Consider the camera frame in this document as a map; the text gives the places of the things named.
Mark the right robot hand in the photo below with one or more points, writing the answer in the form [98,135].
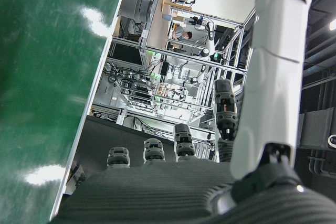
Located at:
[157,195]

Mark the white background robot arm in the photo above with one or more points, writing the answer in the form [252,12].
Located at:
[210,37]

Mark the black computer monitor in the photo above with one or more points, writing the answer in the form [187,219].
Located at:
[118,137]

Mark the seated person in grey shirt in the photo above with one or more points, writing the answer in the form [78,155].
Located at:
[181,32]

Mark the green conveyor belt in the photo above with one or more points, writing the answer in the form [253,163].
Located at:
[39,77]

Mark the grey cylindrical bin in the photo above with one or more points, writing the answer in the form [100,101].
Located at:
[136,7]

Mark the aluminium frame cage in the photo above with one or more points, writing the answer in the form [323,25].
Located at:
[183,61]

